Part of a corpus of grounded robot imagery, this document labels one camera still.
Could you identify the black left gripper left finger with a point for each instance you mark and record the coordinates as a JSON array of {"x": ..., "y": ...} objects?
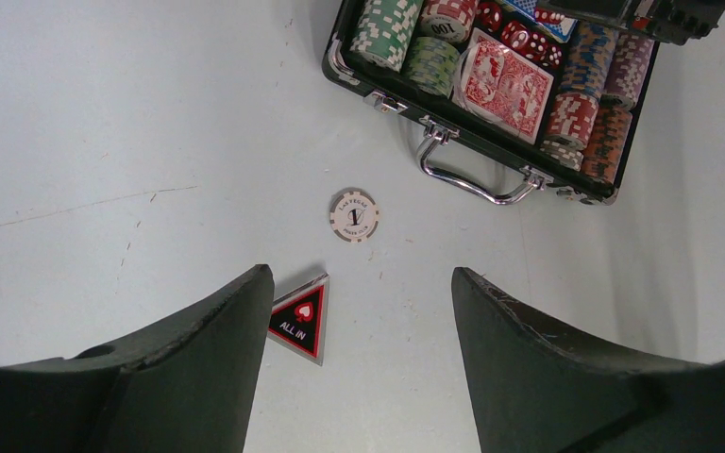
[{"x": 185, "y": 383}]

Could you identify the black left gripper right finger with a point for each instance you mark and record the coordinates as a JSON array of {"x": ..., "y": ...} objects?
[{"x": 538, "y": 384}]

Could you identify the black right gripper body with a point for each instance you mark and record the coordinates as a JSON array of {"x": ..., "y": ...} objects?
[{"x": 671, "y": 21}]

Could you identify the blue playing card deck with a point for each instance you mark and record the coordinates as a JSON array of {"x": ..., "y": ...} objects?
[{"x": 559, "y": 33}]

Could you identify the small grey chip stack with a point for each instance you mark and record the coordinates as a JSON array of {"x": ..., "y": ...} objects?
[{"x": 568, "y": 154}]

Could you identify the white dealer button chip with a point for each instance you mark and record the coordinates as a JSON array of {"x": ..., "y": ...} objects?
[{"x": 354, "y": 216}]

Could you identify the orange brown chip stack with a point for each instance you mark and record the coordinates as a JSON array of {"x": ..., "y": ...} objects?
[{"x": 603, "y": 153}]

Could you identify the black poker set case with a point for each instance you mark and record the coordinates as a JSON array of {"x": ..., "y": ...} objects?
[{"x": 443, "y": 121}]

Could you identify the red die on cards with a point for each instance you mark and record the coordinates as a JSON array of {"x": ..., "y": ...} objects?
[{"x": 552, "y": 57}]

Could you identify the black red triangular button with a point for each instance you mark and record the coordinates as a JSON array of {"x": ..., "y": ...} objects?
[{"x": 298, "y": 319}]

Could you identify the red die pair right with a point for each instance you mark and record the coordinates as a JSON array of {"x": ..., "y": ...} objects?
[{"x": 535, "y": 47}]

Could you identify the red die pair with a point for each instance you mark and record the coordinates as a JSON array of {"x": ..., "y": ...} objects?
[
  {"x": 535, "y": 47},
  {"x": 515, "y": 35}
]

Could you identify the red chip stack in case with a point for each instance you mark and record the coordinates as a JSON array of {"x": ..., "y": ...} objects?
[{"x": 572, "y": 118}]

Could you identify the red die pair left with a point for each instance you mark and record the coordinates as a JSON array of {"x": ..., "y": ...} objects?
[{"x": 515, "y": 35}]

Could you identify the red die in case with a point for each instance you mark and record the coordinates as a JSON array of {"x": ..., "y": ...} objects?
[{"x": 489, "y": 16}]

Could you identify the red playing card deck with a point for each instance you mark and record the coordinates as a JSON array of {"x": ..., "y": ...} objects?
[{"x": 496, "y": 84}]

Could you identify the short green chip stack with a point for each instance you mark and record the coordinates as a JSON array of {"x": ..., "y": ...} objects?
[{"x": 431, "y": 64}]

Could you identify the tall green chip stack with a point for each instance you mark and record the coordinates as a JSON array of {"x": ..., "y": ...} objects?
[{"x": 384, "y": 31}]

